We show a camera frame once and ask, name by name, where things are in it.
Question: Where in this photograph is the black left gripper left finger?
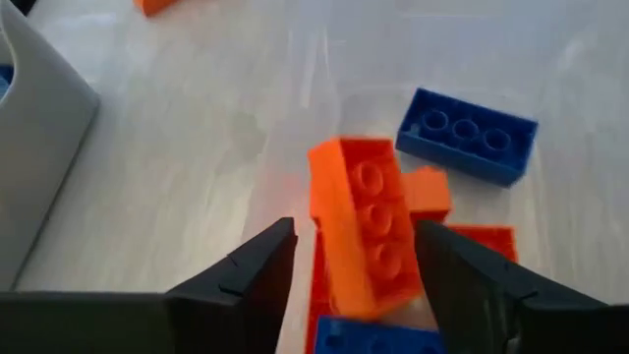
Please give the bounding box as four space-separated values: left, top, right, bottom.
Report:
0 217 299 354

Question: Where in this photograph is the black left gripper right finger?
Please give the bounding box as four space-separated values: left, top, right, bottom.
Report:
415 220 629 354

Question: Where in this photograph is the blue small block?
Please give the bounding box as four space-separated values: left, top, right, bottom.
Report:
0 63 15 102

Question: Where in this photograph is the white plastic bin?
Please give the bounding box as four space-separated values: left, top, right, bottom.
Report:
0 0 102 292

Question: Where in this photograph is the orange curved block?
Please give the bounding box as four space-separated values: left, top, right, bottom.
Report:
132 0 182 18

